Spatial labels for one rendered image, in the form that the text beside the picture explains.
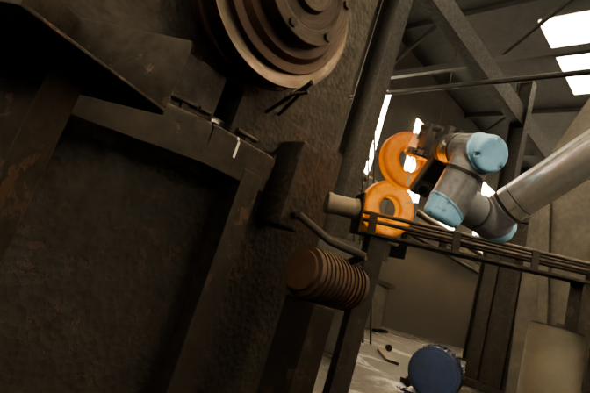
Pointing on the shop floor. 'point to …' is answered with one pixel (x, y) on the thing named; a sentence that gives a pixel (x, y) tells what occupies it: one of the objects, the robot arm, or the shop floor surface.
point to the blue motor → (435, 371)
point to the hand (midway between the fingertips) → (409, 153)
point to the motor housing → (309, 317)
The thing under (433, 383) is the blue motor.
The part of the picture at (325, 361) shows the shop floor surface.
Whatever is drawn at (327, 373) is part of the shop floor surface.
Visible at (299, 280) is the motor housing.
